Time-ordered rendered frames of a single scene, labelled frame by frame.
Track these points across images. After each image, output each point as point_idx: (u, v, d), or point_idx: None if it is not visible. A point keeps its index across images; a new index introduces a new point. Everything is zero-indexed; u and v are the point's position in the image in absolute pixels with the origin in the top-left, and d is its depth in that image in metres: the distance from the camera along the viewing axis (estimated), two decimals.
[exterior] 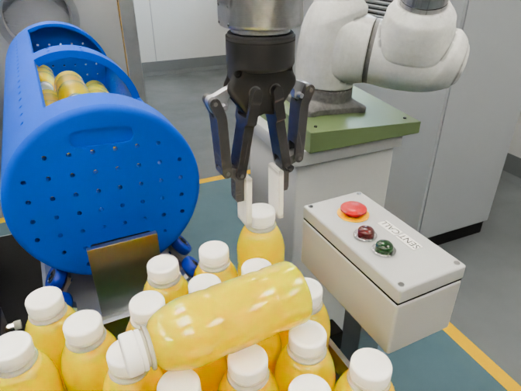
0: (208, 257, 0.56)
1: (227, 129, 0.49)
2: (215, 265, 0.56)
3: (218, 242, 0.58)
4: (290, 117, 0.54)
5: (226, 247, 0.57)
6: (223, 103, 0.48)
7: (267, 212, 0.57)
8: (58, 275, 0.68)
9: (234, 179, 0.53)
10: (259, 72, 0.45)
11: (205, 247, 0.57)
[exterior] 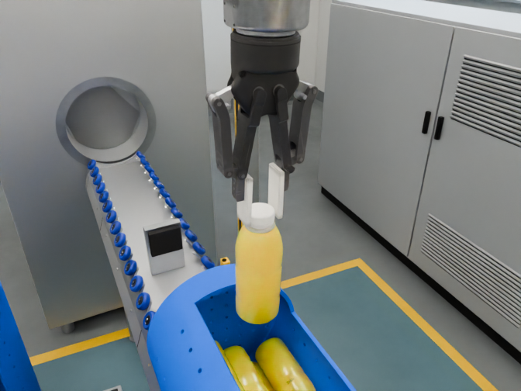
0: None
1: (229, 129, 0.49)
2: None
3: None
4: (292, 118, 0.54)
5: None
6: (226, 102, 0.48)
7: (267, 212, 0.57)
8: None
9: (235, 179, 0.53)
10: (263, 73, 0.45)
11: None
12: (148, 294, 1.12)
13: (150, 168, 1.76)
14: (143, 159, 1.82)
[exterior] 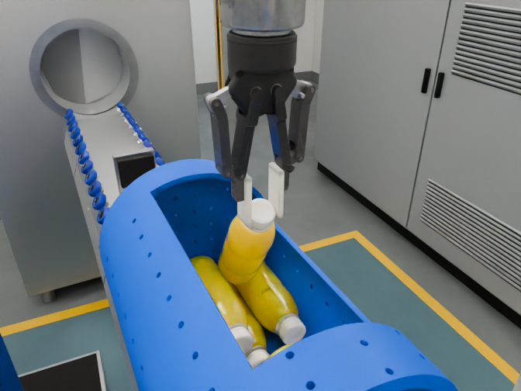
0: None
1: (228, 129, 0.49)
2: None
3: None
4: (291, 117, 0.54)
5: None
6: (224, 103, 0.48)
7: (267, 216, 0.57)
8: None
9: (234, 179, 0.53)
10: (260, 72, 0.45)
11: None
12: None
13: (130, 117, 1.65)
14: (123, 108, 1.71)
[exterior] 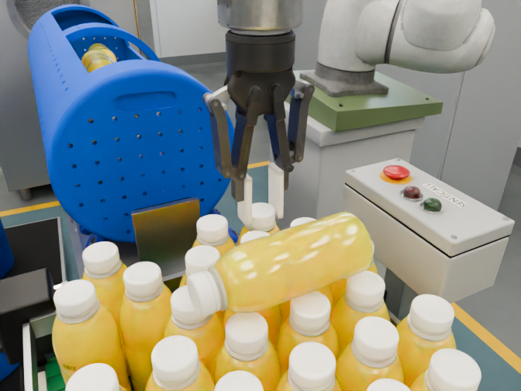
0: (256, 217, 0.56)
1: (227, 129, 0.49)
2: (263, 226, 0.57)
3: (263, 204, 0.59)
4: (290, 117, 0.54)
5: (273, 208, 0.58)
6: (223, 103, 0.48)
7: None
8: (99, 242, 0.69)
9: (234, 179, 0.53)
10: (259, 72, 0.45)
11: (251, 209, 0.58)
12: None
13: None
14: None
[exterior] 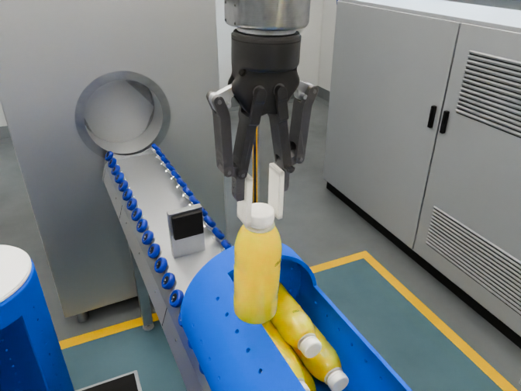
0: (255, 217, 0.56)
1: (230, 128, 0.49)
2: (262, 226, 0.57)
3: (263, 204, 0.59)
4: (292, 118, 0.55)
5: (272, 209, 0.58)
6: (227, 102, 0.48)
7: (315, 353, 0.82)
8: None
9: (235, 178, 0.53)
10: (263, 71, 0.45)
11: (251, 208, 0.58)
12: (173, 274, 1.17)
13: (166, 160, 1.82)
14: (158, 150, 1.88)
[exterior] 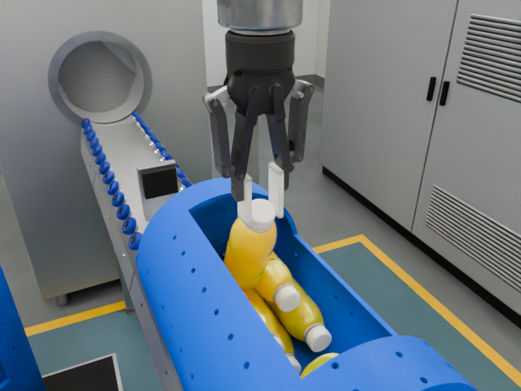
0: (256, 221, 0.56)
1: (226, 129, 0.49)
2: (261, 227, 0.57)
3: (265, 202, 0.58)
4: (290, 117, 0.54)
5: (274, 209, 0.58)
6: (223, 102, 0.48)
7: (293, 306, 0.69)
8: None
9: (233, 179, 0.53)
10: (258, 71, 0.45)
11: (253, 207, 0.57)
12: (141, 233, 1.05)
13: (146, 126, 1.70)
14: (138, 118, 1.75)
